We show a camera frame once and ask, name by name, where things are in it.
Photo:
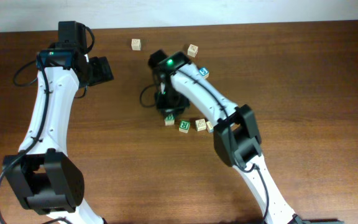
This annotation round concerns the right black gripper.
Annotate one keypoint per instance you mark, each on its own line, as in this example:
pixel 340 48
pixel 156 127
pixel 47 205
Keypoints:
pixel 163 106

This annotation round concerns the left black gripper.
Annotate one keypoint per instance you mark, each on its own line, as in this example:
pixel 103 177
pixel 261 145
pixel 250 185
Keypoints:
pixel 103 70

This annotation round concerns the wooden block green letter B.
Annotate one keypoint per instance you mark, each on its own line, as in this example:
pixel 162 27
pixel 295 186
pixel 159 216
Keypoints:
pixel 169 120

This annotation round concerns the wooden block green letter R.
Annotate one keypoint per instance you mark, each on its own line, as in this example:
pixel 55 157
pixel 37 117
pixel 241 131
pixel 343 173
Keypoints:
pixel 184 126

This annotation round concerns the wooden block blue side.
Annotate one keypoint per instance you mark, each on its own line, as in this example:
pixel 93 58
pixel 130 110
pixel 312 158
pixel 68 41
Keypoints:
pixel 209 127

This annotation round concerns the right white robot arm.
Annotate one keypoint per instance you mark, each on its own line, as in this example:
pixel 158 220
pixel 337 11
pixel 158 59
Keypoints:
pixel 237 140

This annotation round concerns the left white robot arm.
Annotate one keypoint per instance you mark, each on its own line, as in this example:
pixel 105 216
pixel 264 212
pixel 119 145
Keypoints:
pixel 41 175

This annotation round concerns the plain wooden block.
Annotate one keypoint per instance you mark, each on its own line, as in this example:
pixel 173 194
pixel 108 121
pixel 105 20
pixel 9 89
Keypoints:
pixel 200 124

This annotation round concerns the wooden block blue number 5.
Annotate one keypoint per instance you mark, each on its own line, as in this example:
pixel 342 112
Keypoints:
pixel 204 72

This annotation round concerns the far wooden block green side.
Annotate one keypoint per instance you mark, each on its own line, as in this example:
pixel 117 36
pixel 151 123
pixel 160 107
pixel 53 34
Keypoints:
pixel 136 44

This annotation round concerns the wooden block red side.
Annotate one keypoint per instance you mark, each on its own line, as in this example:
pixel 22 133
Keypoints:
pixel 192 50

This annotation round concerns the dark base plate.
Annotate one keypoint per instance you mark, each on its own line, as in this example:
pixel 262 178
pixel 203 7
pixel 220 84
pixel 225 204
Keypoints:
pixel 300 221

